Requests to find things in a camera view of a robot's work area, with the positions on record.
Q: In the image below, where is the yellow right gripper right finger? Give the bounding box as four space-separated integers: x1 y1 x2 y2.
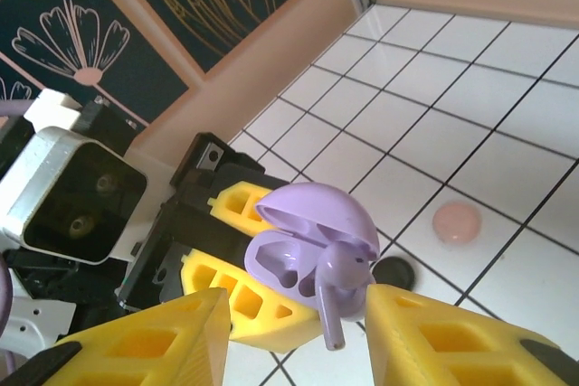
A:
364 284 579 386

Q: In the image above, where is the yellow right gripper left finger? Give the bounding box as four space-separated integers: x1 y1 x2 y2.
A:
0 287 233 386

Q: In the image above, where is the purple earbud charging case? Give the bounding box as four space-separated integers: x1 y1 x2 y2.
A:
243 181 380 323

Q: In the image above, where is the purple wireless earbud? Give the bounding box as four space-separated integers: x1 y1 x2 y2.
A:
311 243 372 353

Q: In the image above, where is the black earbud charging case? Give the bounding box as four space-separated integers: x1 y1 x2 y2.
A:
371 255 416 291

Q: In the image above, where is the pink earbud charging case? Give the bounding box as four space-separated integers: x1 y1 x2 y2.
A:
432 200 483 246

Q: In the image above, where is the dark panel with pink flowers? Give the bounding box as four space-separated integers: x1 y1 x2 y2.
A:
0 0 191 134

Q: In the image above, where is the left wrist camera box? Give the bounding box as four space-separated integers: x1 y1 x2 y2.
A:
0 87 150 266

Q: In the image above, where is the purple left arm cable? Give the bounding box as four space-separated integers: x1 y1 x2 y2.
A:
0 99 36 386

